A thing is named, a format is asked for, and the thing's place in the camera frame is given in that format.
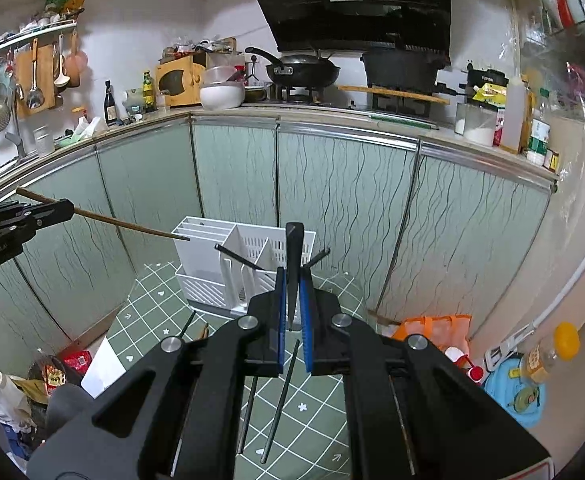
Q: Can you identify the wall rack shelf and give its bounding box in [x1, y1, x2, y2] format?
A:
[0, 20, 78, 67]

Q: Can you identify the dark sauce bottle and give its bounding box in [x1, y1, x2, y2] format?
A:
[104, 80, 119, 127]

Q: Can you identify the black wok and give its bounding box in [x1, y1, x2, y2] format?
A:
[245, 47, 342, 88]

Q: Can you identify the green label bottle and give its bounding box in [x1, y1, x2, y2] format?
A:
[527, 90, 552, 166]

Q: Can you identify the hanging wooden cutting board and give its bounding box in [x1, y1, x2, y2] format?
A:
[15, 44, 57, 120]

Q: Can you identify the pink hanging paddle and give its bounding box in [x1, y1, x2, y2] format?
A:
[66, 32, 88, 88]

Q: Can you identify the green kitchen cabinet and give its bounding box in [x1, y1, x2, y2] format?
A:
[0, 107, 561, 361]

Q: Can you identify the yellow microwave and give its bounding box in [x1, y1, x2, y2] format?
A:
[155, 56, 207, 108]

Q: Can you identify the metal faucet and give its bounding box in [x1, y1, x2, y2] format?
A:
[5, 130, 27, 160]

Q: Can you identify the translucent cup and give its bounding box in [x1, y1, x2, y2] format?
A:
[33, 127, 56, 157]

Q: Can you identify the metal slotted spatula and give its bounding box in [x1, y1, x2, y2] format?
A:
[26, 39, 46, 110]

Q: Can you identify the red snack packet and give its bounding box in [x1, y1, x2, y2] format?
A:
[27, 350, 93, 401]

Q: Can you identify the yellow lid jar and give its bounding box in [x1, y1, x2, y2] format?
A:
[520, 322, 581, 383]

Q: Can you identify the plastic covered shelf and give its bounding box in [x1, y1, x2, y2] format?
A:
[510, 0, 585, 126]

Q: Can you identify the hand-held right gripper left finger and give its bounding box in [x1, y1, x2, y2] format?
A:
[27, 266, 288, 480]

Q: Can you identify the gas stove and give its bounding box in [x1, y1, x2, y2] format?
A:
[267, 85, 453, 121]

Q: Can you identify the black range hood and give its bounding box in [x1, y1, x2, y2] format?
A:
[240, 0, 453, 56]

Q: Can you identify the large white bowl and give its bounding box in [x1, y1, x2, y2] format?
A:
[200, 82, 246, 111]

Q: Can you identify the yellow snack bag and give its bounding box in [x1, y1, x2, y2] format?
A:
[475, 85, 506, 108]

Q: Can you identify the white plastic utensil holder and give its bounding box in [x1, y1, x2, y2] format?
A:
[171, 216, 318, 319]

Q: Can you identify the black kitchen appliance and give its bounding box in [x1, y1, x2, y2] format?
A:
[467, 67, 508, 96]

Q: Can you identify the glass jar of white powder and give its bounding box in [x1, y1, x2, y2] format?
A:
[464, 105, 498, 147]

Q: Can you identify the white squeeze bottle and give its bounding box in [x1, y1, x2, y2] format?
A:
[500, 75, 528, 155]

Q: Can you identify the black cast iron pot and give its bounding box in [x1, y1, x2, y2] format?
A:
[361, 46, 451, 93]

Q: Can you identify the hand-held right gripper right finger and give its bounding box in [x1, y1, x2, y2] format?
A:
[299, 265, 551, 480]

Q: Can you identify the long wooden board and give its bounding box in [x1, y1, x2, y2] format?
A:
[339, 85, 451, 106]

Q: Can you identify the orange bag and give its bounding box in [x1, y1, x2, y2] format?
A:
[393, 315, 473, 361]

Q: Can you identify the white pipe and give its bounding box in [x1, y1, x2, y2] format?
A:
[483, 110, 585, 361]

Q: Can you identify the white ladle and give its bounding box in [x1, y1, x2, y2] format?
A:
[53, 35, 70, 86]

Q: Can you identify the green oil bottle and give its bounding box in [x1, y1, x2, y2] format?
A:
[142, 71, 156, 113]

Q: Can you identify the clear plastic container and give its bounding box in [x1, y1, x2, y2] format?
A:
[203, 66, 236, 86]

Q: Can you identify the red cap bottle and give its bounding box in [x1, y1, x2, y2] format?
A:
[445, 347, 486, 383]

